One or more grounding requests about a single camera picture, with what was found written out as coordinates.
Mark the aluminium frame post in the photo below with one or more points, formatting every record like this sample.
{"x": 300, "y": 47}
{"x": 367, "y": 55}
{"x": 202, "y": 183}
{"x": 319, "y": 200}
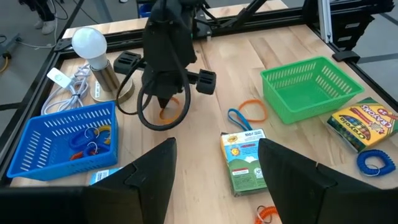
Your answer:
{"x": 326, "y": 21}

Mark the sun print crayon box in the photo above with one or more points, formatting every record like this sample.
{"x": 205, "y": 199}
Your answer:
{"x": 101, "y": 175}
{"x": 245, "y": 168}

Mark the green plastic basket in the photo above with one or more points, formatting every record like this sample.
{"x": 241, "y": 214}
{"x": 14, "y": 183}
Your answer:
{"x": 295, "y": 102}

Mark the person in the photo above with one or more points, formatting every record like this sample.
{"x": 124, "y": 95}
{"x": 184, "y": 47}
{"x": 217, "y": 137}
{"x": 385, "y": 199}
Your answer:
{"x": 43, "y": 12}

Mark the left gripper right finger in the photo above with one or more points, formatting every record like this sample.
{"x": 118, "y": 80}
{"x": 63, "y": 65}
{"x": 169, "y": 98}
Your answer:
{"x": 311, "y": 193}

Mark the black rig corner structure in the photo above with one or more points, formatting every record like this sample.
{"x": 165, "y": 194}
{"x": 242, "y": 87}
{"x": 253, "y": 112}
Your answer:
{"x": 351, "y": 28}

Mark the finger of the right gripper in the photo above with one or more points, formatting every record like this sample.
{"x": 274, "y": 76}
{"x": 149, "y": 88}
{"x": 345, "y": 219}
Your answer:
{"x": 160, "y": 102}
{"x": 166, "y": 101}

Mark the white light bulb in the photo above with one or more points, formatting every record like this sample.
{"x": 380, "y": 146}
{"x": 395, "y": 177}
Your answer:
{"x": 88, "y": 45}

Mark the brass lamp base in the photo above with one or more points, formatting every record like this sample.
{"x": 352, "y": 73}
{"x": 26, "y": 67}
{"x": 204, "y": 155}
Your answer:
{"x": 107, "y": 79}

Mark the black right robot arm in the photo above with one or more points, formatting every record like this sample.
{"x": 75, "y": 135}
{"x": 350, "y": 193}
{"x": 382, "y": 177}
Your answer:
{"x": 169, "y": 37}

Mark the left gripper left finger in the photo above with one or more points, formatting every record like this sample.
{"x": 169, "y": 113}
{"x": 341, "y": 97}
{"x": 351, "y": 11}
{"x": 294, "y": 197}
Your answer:
{"x": 146, "y": 186}

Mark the yellow Crayola 24 crayon box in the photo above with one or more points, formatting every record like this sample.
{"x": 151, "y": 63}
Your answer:
{"x": 363, "y": 124}

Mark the blue rubber band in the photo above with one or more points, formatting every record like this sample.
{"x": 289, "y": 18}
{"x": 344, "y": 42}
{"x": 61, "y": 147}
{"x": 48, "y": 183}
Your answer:
{"x": 229, "y": 113}

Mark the blue plastic basket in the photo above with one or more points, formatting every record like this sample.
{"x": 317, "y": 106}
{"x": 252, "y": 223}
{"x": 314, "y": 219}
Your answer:
{"x": 31, "y": 155}

